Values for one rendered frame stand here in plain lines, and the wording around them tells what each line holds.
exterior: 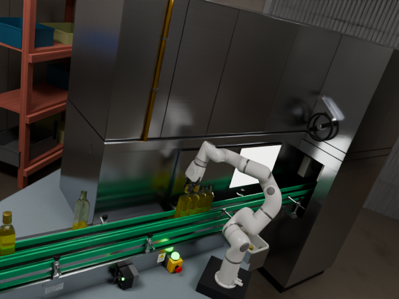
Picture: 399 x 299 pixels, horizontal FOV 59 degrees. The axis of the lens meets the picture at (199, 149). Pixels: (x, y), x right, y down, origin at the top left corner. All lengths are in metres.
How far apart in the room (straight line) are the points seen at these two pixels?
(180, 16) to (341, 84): 1.36
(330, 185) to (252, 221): 1.07
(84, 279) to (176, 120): 0.92
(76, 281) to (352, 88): 2.06
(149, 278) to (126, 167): 0.60
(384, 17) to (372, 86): 2.45
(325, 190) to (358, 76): 0.85
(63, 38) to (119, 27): 2.25
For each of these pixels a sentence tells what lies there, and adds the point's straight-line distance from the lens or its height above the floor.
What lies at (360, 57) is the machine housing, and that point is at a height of 2.02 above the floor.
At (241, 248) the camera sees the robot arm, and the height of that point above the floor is 1.08.
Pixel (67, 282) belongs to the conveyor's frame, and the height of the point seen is 0.83.
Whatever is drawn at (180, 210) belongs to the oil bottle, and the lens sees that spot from 2.10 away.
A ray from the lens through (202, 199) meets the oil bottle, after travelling 2.14.
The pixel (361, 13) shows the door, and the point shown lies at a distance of 4.94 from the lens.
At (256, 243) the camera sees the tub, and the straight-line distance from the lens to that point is 2.42.
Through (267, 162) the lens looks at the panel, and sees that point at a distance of 2.64.
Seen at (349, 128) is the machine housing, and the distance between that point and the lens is 2.66.
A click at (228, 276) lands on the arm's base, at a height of 0.88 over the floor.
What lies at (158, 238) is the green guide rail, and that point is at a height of 0.95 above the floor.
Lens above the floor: 2.17
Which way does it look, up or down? 24 degrees down
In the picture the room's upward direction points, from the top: 15 degrees clockwise
